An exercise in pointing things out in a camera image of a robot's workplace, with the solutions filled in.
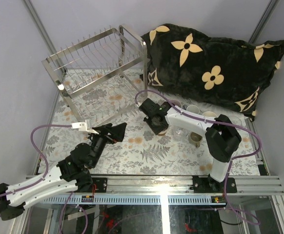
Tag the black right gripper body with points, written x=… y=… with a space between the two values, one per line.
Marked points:
x=155 y=127

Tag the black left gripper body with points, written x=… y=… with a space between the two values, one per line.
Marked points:
x=99 y=142

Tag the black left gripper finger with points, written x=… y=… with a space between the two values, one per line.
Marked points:
x=104 y=130
x=117 y=132

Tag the pink ribbed ceramic mug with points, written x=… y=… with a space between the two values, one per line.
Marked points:
x=176 y=103

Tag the blue textured square mug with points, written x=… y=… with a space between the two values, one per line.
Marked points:
x=191 y=109

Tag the olive green ceramic mug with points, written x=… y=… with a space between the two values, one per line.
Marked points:
x=195 y=139

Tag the light blue ceramic mug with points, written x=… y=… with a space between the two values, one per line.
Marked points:
x=209 y=114

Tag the steel two-tier dish rack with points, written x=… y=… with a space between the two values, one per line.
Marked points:
x=99 y=76

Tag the clear faceted drinking glass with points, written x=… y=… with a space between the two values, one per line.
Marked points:
x=235 y=120

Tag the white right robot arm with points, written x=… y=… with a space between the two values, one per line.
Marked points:
x=222 y=138

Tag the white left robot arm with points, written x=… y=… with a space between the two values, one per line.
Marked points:
x=71 y=174

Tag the floral patterned table mat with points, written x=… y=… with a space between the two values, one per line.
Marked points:
x=144 y=153

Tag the black floral plush pillow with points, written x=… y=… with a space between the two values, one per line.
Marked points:
x=225 y=72

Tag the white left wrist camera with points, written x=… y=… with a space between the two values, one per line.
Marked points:
x=84 y=126

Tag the aluminium front rail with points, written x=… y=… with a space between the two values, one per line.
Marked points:
x=175 y=190

